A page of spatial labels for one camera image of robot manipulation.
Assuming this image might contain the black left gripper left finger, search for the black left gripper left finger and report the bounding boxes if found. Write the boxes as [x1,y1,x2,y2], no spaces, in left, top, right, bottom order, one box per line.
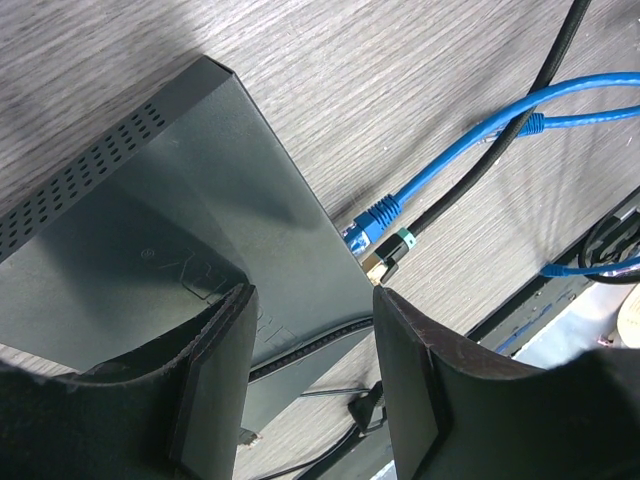
[1,284,258,479]

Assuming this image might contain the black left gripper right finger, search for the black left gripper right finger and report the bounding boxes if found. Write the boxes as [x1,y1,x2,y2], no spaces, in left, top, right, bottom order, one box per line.
[373,287,639,479]

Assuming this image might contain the black ethernet cable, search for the black ethernet cable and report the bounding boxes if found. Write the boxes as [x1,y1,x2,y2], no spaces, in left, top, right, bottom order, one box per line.
[359,0,594,287]
[239,314,386,480]

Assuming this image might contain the blue ethernet cable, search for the blue ethernet cable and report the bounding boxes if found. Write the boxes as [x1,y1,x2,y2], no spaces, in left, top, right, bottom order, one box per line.
[479,104,640,281]
[342,72,640,259]

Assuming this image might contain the black network switch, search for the black network switch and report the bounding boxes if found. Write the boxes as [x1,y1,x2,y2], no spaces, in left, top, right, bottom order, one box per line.
[1,57,372,432]

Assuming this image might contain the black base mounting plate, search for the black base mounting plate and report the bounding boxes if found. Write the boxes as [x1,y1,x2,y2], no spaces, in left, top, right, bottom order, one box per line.
[466,190,639,356]

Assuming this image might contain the aluminium front rail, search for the aluminium front rail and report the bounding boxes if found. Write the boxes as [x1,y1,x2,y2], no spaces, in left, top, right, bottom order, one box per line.
[512,284,639,369]

